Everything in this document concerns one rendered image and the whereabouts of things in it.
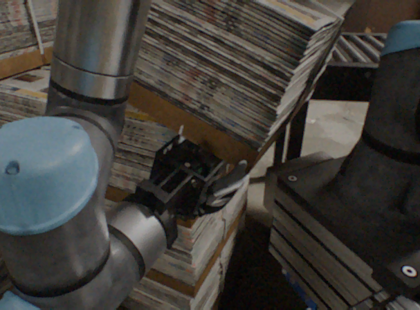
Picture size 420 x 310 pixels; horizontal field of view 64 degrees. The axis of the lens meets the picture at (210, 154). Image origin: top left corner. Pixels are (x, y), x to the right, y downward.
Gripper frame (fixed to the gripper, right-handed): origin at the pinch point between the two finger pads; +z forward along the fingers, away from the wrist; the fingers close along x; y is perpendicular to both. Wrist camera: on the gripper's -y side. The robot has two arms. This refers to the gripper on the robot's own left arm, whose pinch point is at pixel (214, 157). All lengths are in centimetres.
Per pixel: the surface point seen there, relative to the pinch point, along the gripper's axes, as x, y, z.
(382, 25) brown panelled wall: -27, -31, 409
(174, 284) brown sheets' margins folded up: -1.6, -44.1, 4.4
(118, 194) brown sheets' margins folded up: 18.4, -26.0, 3.9
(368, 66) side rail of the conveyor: -17, 4, 75
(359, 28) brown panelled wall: -5, -42, 401
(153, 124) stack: 14.4, -4.4, 4.9
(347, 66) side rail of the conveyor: -11, 2, 73
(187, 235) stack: 0.3, -26.2, 4.8
